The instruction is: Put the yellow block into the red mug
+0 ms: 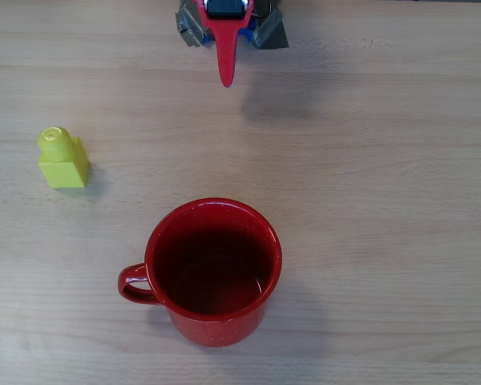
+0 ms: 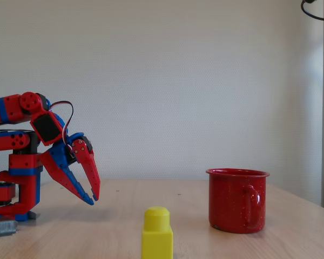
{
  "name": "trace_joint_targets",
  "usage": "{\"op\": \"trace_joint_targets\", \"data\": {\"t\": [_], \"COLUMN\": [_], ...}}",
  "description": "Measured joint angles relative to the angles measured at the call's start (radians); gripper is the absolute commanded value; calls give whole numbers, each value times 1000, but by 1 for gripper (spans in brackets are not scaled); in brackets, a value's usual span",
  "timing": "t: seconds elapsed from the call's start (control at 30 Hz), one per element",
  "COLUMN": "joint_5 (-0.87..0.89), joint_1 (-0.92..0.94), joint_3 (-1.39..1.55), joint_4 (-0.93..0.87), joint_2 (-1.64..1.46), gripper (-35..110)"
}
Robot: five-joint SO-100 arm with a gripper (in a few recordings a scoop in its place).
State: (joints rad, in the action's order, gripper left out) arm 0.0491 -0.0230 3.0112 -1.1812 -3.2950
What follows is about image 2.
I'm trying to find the yellow toy block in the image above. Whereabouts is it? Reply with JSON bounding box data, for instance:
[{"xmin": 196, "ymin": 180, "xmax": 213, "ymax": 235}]
[{"xmin": 141, "ymin": 206, "xmax": 174, "ymax": 259}]

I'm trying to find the red enamel mug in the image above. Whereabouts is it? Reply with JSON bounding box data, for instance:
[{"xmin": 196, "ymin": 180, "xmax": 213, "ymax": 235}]
[{"xmin": 205, "ymin": 168, "xmax": 271, "ymax": 234}]

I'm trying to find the grey metal base clamp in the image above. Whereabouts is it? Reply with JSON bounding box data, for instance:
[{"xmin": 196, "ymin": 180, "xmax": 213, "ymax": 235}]
[{"xmin": 0, "ymin": 212, "xmax": 41, "ymax": 238}]

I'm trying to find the red white black wrist cable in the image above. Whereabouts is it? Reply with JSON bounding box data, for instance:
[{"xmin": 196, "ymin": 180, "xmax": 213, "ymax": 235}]
[{"xmin": 49, "ymin": 100, "xmax": 75, "ymax": 152}]

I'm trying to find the black hanging cable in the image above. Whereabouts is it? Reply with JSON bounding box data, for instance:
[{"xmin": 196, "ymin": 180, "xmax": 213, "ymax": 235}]
[{"xmin": 300, "ymin": 0, "xmax": 324, "ymax": 23}]

